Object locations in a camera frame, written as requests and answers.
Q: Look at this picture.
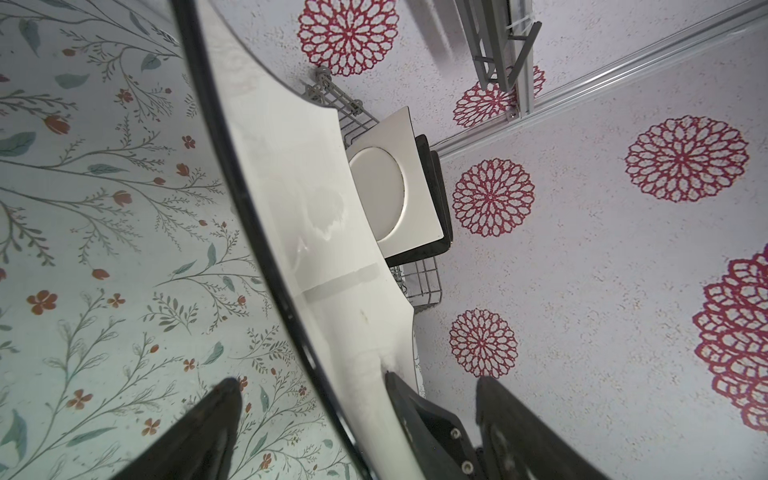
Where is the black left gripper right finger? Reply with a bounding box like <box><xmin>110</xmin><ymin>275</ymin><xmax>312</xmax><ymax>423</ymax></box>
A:
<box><xmin>476</xmin><ymin>376</ymin><xmax>606</xmax><ymax>480</ymax></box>

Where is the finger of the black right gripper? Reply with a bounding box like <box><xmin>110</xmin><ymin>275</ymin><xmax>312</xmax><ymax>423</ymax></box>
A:
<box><xmin>385</xmin><ymin>372</ymin><xmax>483</xmax><ymax>480</ymax></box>

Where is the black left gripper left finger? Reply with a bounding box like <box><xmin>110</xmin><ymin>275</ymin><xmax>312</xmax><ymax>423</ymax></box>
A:
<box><xmin>115</xmin><ymin>377</ymin><xmax>243</xmax><ymax>480</ymax></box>

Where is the white square plate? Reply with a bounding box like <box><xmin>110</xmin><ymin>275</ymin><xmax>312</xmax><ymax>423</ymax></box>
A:
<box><xmin>346</xmin><ymin>107</ymin><xmax>443</xmax><ymax>261</ymax></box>
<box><xmin>171</xmin><ymin>1</ymin><xmax>423</xmax><ymax>479</ymax></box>

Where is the floral table mat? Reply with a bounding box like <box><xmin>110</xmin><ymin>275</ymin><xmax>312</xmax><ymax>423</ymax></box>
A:
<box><xmin>1</xmin><ymin>1</ymin><xmax>358</xmax><ymax>479</ymax></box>

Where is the grey wire dish rack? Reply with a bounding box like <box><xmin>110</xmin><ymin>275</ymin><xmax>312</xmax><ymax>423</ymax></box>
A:
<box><xmin>304</xmin><ymin>67</ymin><xmax>454</xmax><ymax>313</ymax></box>

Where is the grey wall shelf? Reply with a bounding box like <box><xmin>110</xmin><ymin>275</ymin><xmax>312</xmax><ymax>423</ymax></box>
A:
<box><xmin>456</xmin><ymin>0</ymin><xmax>542</xmax><ymax>93</ymax></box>

